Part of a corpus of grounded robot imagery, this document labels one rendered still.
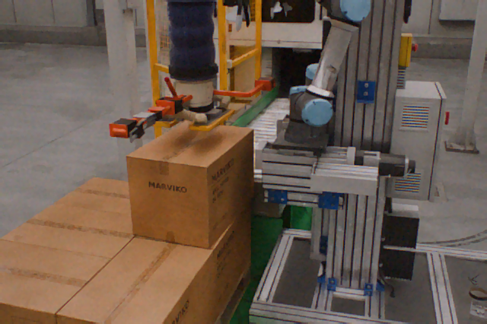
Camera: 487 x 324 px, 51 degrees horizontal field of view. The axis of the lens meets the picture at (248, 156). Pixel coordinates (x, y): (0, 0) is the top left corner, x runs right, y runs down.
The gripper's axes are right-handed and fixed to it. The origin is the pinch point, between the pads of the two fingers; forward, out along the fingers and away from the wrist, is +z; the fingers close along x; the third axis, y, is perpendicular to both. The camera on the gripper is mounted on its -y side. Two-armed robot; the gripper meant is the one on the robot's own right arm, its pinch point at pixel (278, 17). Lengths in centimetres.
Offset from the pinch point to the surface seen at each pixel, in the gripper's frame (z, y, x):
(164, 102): 28, -3, -92
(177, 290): 94, 24, -122
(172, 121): 41, -12, -77
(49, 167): 147, -253, 26
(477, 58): 56, 63, 286
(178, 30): 0, -9, -73
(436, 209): 149, 72, 125
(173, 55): 11, -13, -73
